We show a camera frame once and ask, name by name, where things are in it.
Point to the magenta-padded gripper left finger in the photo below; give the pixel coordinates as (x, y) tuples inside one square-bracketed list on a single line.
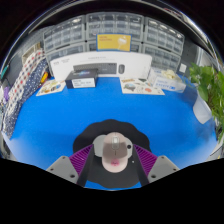
[(78, 161)]

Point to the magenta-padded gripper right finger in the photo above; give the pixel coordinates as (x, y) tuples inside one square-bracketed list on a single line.
[(148, 161)]

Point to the beige computer mouse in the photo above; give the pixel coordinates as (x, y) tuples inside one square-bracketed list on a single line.
[(115, 156)]

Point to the black mouse pad with eyes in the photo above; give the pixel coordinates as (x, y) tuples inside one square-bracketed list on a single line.
[(113, 125)]

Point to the white plant pot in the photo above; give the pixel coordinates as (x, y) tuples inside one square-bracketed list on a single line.
[(202, 111)]

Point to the illustrated sticker sheet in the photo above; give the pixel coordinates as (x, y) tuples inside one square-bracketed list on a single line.
[(141, 86), (51, 87)]

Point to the navy polka dot cloth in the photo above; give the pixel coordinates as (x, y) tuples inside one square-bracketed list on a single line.
[(15, 113)]

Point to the white blue tissue pack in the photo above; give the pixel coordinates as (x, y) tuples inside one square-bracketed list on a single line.
[(165, 82)]

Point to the small black box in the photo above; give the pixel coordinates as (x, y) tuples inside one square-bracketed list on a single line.
[(81, 80)]

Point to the small yellow object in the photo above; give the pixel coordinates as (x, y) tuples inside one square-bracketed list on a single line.
[(44, 77)]

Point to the long white keyboard box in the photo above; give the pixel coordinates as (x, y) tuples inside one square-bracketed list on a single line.
[(133, 65)]

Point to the purple soft object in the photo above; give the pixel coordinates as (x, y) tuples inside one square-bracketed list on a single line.
[(6, 94)]

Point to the green potted plant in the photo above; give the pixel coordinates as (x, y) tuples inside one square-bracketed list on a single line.
[(210, 85)]

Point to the red blue checked cloth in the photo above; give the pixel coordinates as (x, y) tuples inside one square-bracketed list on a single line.
[(23, 78)]

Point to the white wicker basket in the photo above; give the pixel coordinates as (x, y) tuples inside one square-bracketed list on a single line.
[(30, 53)]

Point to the yellow and blue box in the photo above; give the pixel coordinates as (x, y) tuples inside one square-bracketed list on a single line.
[(113, 42)]

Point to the white wall socket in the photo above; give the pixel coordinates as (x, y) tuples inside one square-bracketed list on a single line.
[(182, 67)]

